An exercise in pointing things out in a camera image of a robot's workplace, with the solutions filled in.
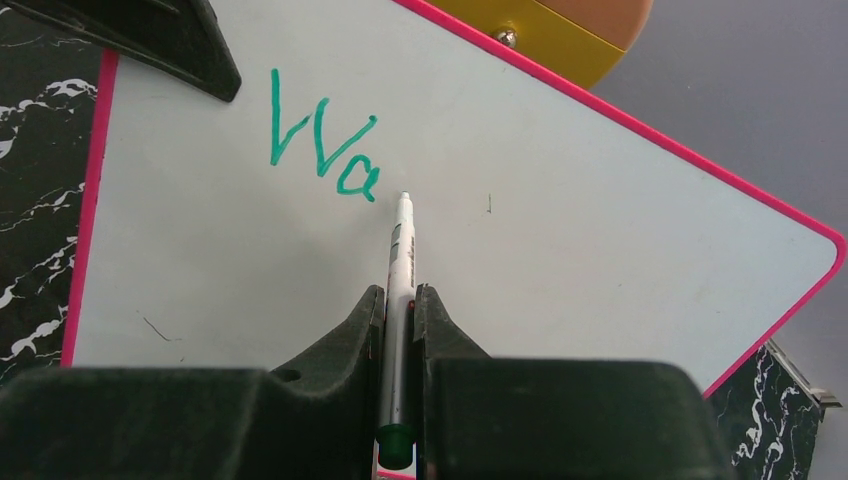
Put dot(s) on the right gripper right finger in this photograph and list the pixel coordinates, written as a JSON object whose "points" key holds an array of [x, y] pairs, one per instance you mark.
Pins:
{"points": [[483, 417]]}

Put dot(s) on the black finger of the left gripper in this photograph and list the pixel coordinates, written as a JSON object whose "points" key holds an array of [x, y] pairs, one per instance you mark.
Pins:
{"points": [[179, 37]]}

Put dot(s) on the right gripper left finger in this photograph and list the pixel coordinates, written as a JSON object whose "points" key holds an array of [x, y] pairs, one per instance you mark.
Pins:
{"points": [[311, 418]]}

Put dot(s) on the white green whiteboard marker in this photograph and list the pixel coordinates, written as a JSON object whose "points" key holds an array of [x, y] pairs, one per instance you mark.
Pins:
{"points": [[394, 432]]}

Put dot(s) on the pink framed whiteboard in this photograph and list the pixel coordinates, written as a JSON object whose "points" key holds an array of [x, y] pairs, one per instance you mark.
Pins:
{"points": [[551, 223]]}

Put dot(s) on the cream cylindrical drawer box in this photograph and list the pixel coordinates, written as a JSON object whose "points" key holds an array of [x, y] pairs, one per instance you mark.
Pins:
{"points": [[580, 40]]}

